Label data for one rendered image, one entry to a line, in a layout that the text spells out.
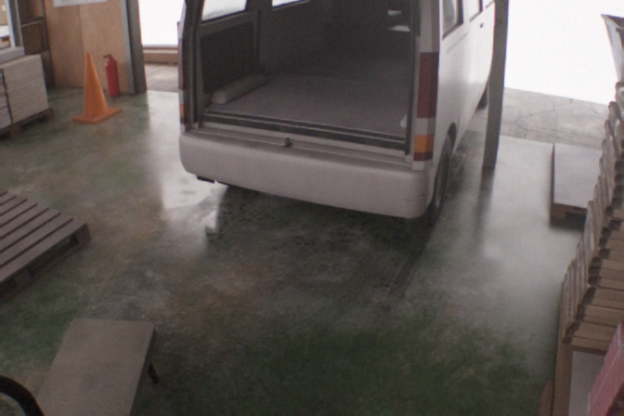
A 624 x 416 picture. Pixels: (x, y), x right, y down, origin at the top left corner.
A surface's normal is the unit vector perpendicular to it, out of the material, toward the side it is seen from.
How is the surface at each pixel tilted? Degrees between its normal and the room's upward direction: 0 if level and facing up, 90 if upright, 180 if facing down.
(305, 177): 87
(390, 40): 90
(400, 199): 90
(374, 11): 93
